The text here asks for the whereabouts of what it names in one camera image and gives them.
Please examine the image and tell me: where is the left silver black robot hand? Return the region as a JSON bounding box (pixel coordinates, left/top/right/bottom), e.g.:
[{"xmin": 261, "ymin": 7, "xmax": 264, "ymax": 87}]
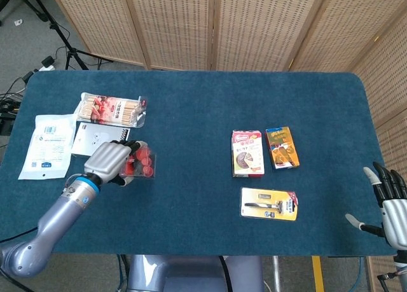
[{"xmin": 84, "ymin": 140, "xmax": 149, "ymax": 187}]

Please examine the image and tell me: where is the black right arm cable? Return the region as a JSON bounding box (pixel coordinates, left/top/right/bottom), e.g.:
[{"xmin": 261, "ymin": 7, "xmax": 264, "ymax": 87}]
[{"xmin": 376, "ymin": 271, "xmax": 398, "ymax": 292}]

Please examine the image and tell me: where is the grey-blue robot torso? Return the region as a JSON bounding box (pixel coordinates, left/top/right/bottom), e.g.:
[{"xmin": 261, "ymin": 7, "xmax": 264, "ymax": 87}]
[{"xmin": 127, "ymin": 254, "xmax": 265, "ymax": 292}]

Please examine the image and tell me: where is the blue table cloth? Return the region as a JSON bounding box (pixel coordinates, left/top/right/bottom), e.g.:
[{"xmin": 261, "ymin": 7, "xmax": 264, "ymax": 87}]
[{"xmin": 0, "ymin": 69, "xmax": 406, "ymax": 257}]

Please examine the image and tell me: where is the bamboo sticks plastic bag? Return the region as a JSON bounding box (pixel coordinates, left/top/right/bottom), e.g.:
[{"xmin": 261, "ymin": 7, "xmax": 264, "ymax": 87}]
[{"xmin": 73, "ymin": 92, "xmax": 149, "ymax": 129}]

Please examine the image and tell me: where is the red items clear package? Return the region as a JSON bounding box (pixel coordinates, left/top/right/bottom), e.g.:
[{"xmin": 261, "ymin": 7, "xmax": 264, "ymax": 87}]
[{"xmin": 122, "ymin": 142, "xmax": 157, "ymax": 179}]

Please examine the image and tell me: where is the silver earbuds box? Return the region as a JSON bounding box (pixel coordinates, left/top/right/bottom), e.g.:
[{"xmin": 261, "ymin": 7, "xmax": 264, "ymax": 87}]
[{"xmin": 71, "ymin": 122, "xmax": 131, "ymax": 156}]

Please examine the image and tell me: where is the metal table leg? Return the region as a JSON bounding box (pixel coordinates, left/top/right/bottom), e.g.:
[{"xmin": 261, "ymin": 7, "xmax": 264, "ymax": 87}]
[{"xmin": 272, "ymin": 255, "xmax": 282, "ymax": 292}]

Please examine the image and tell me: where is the black floor cable bundle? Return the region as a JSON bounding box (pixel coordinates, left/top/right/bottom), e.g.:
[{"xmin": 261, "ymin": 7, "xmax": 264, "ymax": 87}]
[{"xmin": 0, "ymin": 71, "xmax": 36, "ymax": 140}]

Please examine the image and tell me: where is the white red cake snack box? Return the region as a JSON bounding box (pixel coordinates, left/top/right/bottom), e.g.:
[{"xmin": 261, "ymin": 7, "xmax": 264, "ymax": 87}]
[{"xmin": 231, "ymin": 129, "xmax": 266, "ymax": 178}]

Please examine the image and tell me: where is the yellow razor blister pack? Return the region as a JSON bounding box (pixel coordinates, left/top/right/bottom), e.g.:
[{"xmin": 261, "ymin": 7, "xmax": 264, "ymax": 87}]
[{"xmin": 240, "ymin": 186, "xmax": 301, "ymax": 222}]

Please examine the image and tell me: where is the white printed pouch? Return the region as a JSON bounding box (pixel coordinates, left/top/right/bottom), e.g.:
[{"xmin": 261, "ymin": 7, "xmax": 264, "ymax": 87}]
[{"xmin": 18, "ymin": 113, "xmax": 77, "ymax": 181}]

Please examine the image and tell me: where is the yellow blue snack box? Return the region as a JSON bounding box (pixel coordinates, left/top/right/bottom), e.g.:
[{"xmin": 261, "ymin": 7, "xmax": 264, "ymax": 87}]
[{"xmin": 265, "ymin": 126, "xmax": 301, "ymax": 170}]

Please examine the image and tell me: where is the blue cable under table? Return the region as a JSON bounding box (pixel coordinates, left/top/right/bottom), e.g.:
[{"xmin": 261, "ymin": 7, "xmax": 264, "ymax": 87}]
[{"xmin": 116, "ymin": 254, "xmax": 127, "ymax": 292}]

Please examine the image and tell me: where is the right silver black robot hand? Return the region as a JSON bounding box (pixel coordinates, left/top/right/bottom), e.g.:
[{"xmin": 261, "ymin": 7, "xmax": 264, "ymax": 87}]
[{"xmin": 345, "ymin": 161, "xmax": 407, "ymax": 251}]

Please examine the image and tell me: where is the white power strip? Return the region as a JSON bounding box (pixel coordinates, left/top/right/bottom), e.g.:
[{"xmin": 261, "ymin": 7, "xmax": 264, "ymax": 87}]
[{"xmin": 37, "ymin": 56, "xmax": 57, "ymax": 72}]

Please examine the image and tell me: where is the black tripod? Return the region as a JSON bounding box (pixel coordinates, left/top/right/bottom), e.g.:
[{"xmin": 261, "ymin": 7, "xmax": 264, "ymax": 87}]
[{"xmin": 0, "ymin": 0, "xmax": 114, "ymax": 71}]

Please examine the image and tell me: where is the wicker folding screen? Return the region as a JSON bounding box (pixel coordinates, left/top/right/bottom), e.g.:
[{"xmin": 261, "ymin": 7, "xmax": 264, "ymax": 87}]
[{"xmin": 47, "ymin": 0, "xmax": 407, "ymax": 292}]

